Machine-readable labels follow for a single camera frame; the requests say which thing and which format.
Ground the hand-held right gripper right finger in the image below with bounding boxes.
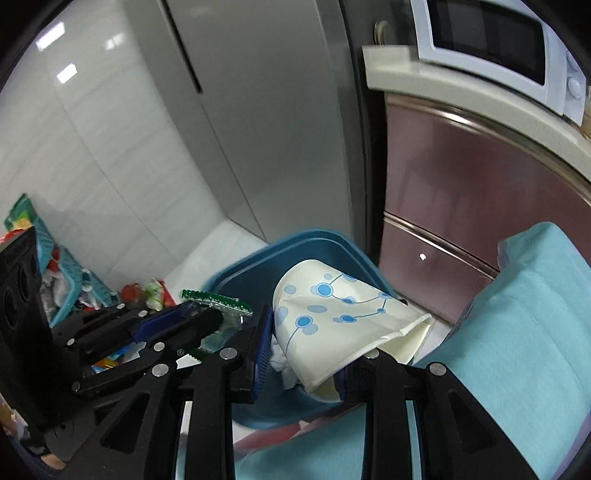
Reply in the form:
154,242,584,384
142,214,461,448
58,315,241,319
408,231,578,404
333,350,542,480

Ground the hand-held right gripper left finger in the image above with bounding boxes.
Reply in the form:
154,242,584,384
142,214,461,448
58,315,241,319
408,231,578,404
60,304,274,480

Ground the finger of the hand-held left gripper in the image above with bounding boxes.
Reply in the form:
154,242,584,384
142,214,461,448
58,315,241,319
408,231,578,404
69,307,225,398
48,302,191,352

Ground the green snack wrapper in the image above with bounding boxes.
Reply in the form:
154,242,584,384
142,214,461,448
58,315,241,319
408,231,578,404
179,289,254,356

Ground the white tissue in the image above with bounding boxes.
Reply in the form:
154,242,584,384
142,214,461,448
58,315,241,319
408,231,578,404
270,342,303,391

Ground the blue dotted paper cup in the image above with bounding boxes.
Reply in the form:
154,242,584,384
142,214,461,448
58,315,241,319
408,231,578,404
272,259,435,403

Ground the blue plastic bin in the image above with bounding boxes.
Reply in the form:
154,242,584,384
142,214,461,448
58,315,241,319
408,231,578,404
202,228,399,430

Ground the red snack bag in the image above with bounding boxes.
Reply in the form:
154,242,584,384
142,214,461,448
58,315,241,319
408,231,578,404
121,278,178,315

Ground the teal plastic basket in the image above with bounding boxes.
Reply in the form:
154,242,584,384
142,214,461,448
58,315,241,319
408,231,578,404
28,222,120,326

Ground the green snack bag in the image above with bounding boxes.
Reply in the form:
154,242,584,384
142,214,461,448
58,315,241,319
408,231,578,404
4,194,38,232

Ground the teal tablecloth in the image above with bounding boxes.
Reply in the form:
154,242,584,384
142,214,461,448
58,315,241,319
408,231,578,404
233,222,591,480

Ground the pink base cabinet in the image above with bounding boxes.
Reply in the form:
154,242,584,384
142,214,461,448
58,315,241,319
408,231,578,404
379,88,591,326

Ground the silver refrigerator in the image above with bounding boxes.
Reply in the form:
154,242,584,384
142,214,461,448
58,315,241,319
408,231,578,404
111,0,386,268

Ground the white microwave oven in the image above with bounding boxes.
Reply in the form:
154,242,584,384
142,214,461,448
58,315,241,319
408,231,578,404
410,0,591,126

